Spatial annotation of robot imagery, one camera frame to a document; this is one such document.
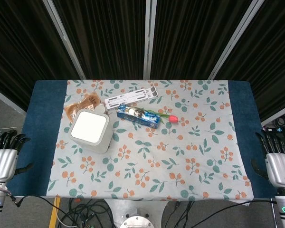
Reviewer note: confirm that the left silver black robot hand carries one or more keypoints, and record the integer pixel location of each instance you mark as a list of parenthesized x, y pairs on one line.
[(2, 161)]

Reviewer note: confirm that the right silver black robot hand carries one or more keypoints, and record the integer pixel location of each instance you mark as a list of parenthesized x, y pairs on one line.
[(278, 166)]

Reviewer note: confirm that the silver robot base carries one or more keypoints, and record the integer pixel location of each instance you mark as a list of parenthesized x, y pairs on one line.
[(135, 217)]

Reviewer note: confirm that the white square box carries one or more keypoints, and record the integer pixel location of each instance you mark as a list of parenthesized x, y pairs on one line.
[(91, 131)]

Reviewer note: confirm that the blue table cover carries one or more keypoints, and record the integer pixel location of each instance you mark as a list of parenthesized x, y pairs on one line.
[(40, 142)]

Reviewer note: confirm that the brown snack packet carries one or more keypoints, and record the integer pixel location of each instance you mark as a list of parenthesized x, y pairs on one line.
[(82, 105)]

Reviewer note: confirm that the small white capped jar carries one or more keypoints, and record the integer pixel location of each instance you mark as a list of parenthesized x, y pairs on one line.
[(101, 109)]

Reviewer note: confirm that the pink artificial tulip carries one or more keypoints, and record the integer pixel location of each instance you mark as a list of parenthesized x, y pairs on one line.
[(173, 118)]

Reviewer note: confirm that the floral patterned tablecloth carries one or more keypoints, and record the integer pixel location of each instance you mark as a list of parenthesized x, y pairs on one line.
[(156, 154)]

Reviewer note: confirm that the white folding laptop stand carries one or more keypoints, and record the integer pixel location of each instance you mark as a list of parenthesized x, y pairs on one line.
[(130, 97)]

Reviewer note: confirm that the blue snack package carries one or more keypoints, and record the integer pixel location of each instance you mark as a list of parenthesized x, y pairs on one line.
[(139, 116)]

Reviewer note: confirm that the black curtain backdrop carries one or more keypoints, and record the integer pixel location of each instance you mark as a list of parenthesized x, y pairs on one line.
[(104, 38)]

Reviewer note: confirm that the silver curtain frame pole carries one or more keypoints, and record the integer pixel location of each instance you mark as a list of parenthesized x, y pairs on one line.
[(235, 39), (149, 39), (64, 38)]

